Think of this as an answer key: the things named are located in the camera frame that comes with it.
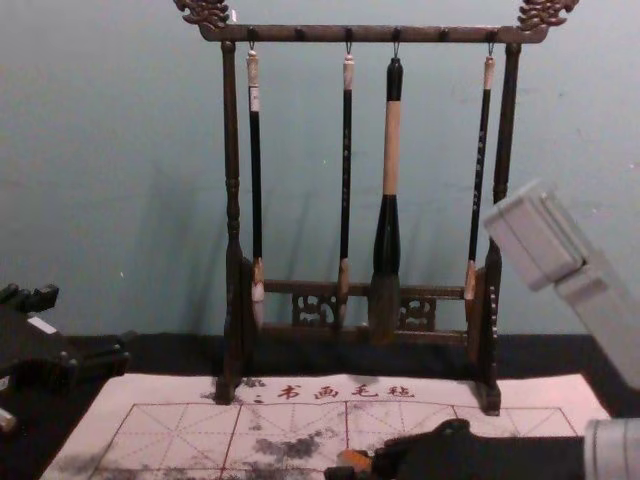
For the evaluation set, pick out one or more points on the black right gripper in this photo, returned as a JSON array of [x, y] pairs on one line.
[[490, 455]]

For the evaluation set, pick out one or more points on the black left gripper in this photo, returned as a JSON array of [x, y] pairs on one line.
[[25, 355]]

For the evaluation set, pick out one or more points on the small orange object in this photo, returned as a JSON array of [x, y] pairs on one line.
[[354, 457]]

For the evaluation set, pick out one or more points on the white felt mat, red grid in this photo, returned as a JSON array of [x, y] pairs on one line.
[[165, 400]]

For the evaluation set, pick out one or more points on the dark carved wooden brush rack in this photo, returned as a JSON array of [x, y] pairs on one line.
[[231, 200]]

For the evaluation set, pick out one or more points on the black table cloth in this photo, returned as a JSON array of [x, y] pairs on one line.
[[540, 360]]

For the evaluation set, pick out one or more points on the black brush with label band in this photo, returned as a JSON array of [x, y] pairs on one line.
[[256, 175]]

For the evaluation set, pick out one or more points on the thin black brush, marbled cap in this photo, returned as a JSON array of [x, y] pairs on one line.
[[346, 175]]

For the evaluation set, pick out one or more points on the slim black brush, pale cap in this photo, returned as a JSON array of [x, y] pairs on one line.
[[479, 175]]

